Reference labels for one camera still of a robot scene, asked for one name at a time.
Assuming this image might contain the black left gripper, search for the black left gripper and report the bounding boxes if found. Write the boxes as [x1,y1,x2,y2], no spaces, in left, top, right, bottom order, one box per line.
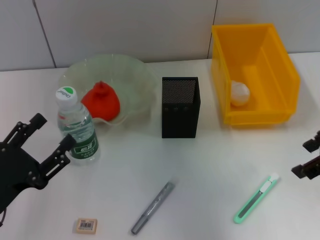
[0,112,77,210]

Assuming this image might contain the clear green-label water bottle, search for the clear green-label water bottle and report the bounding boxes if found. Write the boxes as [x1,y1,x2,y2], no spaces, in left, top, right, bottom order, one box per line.
[55,86,101,166]

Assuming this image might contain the mint green utility knife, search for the mint green utility knife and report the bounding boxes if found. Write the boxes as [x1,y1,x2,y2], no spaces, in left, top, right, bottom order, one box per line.
[233,172,280,225]

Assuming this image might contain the white paper ball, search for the white paper ball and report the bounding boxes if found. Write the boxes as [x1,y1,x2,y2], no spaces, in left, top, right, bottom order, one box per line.
[229,80,251,107]

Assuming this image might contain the beige eraser with barcode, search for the beige eraser with barcode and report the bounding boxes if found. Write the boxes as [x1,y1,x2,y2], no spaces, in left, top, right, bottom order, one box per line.
[75,217,98,235]

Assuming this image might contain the wavy clear glass fruit plate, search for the wavy clear glass fruit plate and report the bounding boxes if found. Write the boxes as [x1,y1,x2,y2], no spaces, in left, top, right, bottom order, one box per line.
[58,52,157,127]

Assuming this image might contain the grey marker pen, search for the grey marker pen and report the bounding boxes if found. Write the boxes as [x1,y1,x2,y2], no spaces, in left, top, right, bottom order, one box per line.
[130,182,176,236]

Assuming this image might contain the black mesh pen holder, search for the black mesh pen holder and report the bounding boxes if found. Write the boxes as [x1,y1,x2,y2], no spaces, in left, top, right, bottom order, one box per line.
[161,76,202,139]

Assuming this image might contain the yellow plastic storage bin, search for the yellow plastic storage bin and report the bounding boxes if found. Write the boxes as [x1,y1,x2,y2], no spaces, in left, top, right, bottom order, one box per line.
[211,23,301,127]

